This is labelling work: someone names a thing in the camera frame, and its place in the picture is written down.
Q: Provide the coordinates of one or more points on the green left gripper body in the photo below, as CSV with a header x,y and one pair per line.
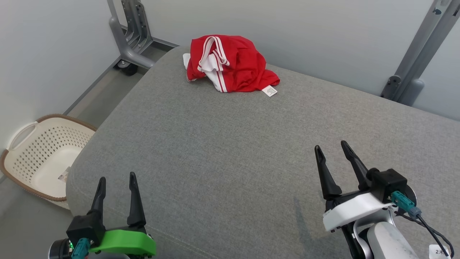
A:
x,y
125,242

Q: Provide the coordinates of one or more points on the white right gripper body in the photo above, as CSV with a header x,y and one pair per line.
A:
x,y
352,210

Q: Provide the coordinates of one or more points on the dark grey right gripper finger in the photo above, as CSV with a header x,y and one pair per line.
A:
x,y
327,183
359,172

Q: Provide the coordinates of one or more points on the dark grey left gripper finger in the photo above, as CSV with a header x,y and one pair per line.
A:
x,y
99,201
136,212

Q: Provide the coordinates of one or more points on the red garment with thin stripes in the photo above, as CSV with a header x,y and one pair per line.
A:
x,y
237,61

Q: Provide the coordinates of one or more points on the small paper label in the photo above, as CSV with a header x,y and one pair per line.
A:
x,y
64,174

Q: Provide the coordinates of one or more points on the cream perforated laundry basket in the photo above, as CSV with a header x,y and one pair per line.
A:
x,y
43,151

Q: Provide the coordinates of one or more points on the black castor wheel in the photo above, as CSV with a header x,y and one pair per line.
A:
x,y
127,68

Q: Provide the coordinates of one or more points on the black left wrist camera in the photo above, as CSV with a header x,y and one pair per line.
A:
x,y
84,226

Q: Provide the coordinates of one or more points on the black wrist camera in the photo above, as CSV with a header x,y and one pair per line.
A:
x,y
84,226
386,183

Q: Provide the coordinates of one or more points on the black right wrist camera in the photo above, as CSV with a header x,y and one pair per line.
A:
x,y
386,183

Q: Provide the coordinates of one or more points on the teal left camera connector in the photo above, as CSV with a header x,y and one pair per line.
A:
x,y
81,248

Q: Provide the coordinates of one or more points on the teal camera connector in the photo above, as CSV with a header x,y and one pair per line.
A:
x,y
81,248
400,199

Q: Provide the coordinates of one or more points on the teal right camera connector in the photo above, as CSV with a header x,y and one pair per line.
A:
x,y
400,199

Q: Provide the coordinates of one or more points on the grey metal partition post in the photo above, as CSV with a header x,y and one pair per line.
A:
x,y
424,39

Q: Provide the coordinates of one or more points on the grey metal partition foot frame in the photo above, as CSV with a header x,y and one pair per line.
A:
x,y
115,30

